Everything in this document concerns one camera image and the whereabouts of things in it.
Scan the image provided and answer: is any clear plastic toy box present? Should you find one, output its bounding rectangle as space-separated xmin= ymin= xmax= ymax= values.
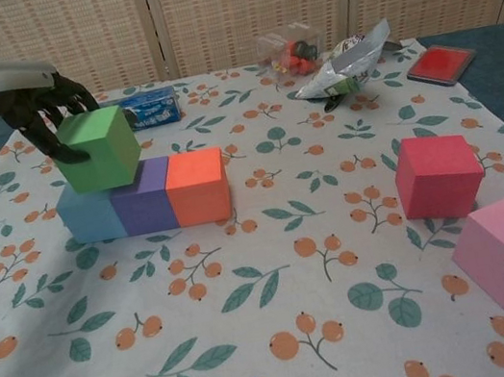
xmin=252 ymin=18 xmax=329 ymax=84

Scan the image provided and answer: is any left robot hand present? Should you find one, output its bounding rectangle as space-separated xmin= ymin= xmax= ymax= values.
xmin=0 ymin=41 xmax=110 ymax=176

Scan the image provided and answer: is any purple foam cube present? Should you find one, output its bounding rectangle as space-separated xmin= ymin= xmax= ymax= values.
xmin=105 ymin=154 xmax=183 ymax=239

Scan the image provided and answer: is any woven bamboo folding screen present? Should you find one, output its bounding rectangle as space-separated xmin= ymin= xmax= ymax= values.
xmin=0 ymin=0 xmax=504 ymax=114

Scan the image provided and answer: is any red ink pad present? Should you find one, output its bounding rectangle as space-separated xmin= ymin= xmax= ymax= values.
xmin=402 ymin=38 xmax=480 ymax=96

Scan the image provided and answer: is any silver snack bag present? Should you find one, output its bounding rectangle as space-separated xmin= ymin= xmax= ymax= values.
xmin=285 ymin=17 xmax=400 ymax=104

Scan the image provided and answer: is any orange foam cube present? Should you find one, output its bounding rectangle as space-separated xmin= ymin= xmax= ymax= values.
xmin=160 ymin=145 xmax=237 ymax=230

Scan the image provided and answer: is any red foam cube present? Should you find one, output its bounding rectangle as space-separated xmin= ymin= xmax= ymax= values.
xmin=389 ymin=125 xmax=492 ymax=227

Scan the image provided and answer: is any blue cookie box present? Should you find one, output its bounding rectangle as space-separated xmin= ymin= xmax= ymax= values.
xmin=111 ymin=84 xmax=184 ymax=135

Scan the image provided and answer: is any light blue foam cube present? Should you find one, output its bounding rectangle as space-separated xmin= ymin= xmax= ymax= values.
xmin=52 ymin=177 xmax=128 ymax=249

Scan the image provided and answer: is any green foam cube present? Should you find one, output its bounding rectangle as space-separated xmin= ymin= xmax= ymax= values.
xmin=46 ymin=101 xmax=148 ymax=200

